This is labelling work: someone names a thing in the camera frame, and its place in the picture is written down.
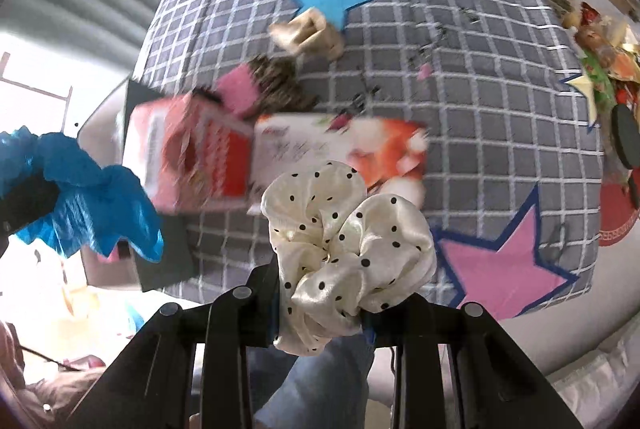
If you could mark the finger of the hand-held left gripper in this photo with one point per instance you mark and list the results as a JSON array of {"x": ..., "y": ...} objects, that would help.
[{"x": 27, "y": 204}]

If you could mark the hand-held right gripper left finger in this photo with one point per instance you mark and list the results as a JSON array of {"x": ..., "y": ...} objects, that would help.
[{"x": 260, "y": 309}]

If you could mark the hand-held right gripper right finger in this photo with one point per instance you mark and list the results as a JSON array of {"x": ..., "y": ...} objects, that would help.
[{"x": 380, "y": 326}]

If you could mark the blue organza scrunchie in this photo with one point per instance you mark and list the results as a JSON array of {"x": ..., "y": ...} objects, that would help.
[{"x": 100, "y": 199}]

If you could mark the cream polka dot scrunchie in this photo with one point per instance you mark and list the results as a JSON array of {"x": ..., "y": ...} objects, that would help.
[{"x": 340, "y": 249}]

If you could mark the pink foam sponge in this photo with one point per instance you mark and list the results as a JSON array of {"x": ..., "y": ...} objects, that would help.
[{"x": 240, "y": 89}]

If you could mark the leopard print scrunchie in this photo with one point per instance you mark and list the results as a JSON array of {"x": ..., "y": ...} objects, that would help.
[{"x": 285, "y": 81}]

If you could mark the person's legs in jeans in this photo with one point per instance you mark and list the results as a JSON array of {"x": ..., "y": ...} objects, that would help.
[{"x": 320, "y": 384}]

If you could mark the pink patterned carton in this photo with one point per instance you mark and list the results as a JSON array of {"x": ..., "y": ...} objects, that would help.
[{"x": 190, "y": 154}]

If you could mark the orange white tissue pack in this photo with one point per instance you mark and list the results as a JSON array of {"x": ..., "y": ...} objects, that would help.
[{"x": 350, "y": 144}]

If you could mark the white quilted cloth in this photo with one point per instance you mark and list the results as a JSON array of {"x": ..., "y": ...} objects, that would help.
[{"x": 600, "y": 384}]

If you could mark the grey checked blanket with stars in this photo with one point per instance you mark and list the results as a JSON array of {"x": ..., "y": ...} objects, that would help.
[{"x": 475, "y": 109}]

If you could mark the red round plate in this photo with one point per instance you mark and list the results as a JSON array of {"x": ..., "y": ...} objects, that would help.
[{"x": 617, "y": 219}]

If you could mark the black round disc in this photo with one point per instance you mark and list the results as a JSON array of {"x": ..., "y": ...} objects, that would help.
[{"x": 626, "y": 136}]

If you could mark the pile of snack packets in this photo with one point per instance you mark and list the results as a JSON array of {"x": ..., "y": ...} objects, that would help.
[{"x": 600, "y": 49}]

